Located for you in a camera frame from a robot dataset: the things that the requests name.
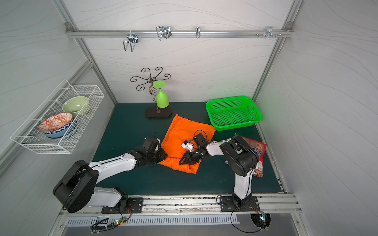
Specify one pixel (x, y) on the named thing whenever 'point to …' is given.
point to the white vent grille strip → (74, 222)
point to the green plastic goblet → (162, 99)
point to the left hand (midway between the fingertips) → (168, 155)
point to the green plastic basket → (233, 113)
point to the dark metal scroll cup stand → (154, 112)
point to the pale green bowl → (76, 105)
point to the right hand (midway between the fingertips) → (182, 162)
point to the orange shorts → (181, 130)
